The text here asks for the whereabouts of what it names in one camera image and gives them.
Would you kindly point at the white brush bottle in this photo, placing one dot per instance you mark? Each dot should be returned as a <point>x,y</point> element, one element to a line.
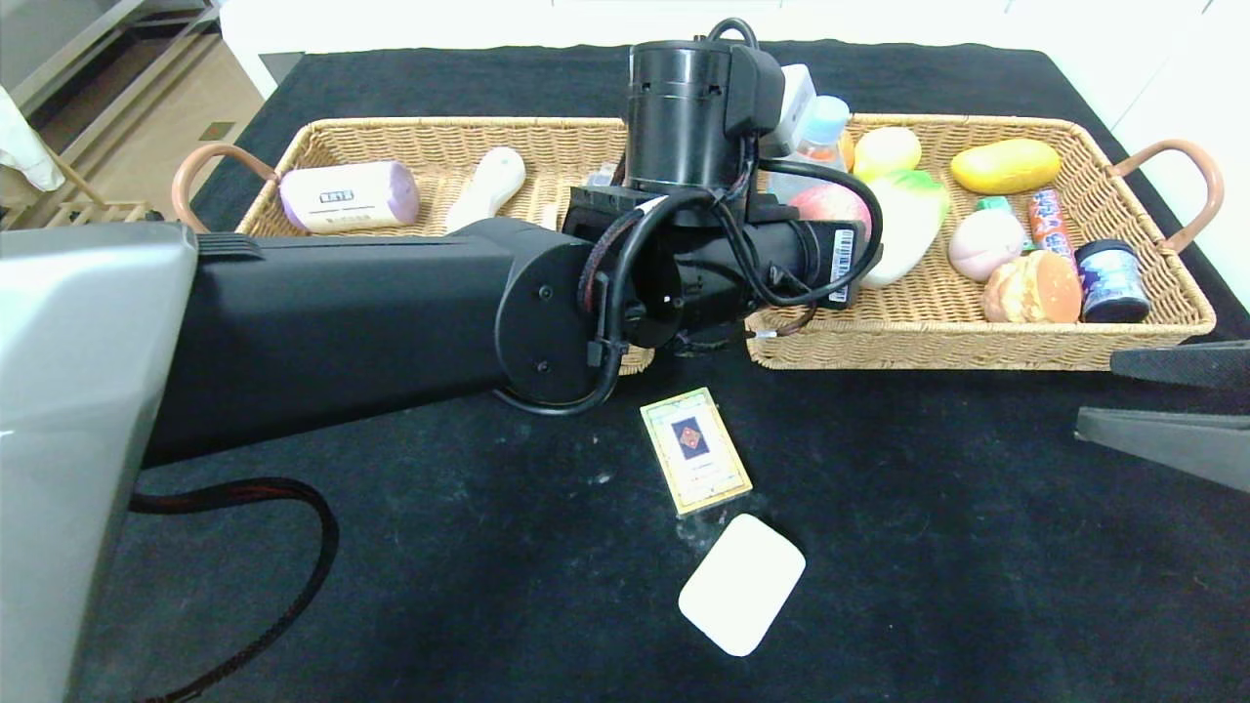
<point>488,186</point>

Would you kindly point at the yellow toy mango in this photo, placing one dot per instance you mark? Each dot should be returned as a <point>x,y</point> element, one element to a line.
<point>1006,166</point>

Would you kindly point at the orange candy pack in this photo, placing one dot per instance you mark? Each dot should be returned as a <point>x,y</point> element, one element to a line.
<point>1047,220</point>

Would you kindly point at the grey blade case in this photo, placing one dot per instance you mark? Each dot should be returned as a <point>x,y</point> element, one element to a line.
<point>605,176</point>

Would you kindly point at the red toy peach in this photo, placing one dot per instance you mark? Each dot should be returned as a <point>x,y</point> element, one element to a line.
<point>830,207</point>

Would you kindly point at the orange toy fruit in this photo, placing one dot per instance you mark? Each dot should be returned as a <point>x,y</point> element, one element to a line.
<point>848,149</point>

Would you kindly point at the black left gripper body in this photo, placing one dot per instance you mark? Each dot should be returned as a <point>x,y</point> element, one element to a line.
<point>844,262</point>

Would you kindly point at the playing card box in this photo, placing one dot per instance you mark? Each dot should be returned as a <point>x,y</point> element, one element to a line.
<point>695,451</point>

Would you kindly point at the clear water bottle blue cap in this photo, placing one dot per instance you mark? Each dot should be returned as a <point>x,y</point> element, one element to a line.
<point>828,115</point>

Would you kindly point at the toy napa cabbage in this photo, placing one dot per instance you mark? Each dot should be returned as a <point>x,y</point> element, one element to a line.
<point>913,229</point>

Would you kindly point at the white table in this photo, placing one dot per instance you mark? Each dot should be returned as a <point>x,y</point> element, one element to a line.
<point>273,29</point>

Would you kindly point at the pale pink peach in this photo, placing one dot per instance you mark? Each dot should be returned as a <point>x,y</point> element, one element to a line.
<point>984,246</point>

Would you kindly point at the dark blue jar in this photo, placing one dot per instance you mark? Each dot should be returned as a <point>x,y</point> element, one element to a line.
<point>1111,288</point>

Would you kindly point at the black left camera bracket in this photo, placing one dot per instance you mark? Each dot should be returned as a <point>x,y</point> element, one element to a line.
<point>757,93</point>

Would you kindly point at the grey metal shelf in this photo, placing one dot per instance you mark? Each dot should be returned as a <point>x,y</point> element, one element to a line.
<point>59,49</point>

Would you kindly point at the white soap bar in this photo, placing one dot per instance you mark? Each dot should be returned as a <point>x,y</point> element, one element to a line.
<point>742,584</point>

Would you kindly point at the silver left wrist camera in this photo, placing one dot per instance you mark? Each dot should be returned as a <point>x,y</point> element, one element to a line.
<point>796,107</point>

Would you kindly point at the white fabric item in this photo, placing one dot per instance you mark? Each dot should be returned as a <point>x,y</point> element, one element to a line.
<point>24,146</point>

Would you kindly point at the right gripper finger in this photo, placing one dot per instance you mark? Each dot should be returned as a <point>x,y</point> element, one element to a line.
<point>1191,364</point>
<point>1182,449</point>

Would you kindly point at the yellow toy lemon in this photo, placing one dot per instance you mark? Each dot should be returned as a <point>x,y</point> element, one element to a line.
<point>887,154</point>

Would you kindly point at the brown toy bread bun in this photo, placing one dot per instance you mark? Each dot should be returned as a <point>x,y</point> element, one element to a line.
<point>1030,291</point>

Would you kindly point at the green gum pack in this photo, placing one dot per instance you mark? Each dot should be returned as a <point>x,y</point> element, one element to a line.
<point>994,204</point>

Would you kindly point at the purple white bag roll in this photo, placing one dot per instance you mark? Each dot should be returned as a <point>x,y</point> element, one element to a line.
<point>350,196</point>

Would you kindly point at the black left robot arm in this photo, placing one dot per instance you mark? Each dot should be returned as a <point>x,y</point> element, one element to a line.
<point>342,322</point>

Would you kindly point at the wooden wheeled rack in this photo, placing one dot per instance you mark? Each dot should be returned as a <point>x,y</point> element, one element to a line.
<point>88,210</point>

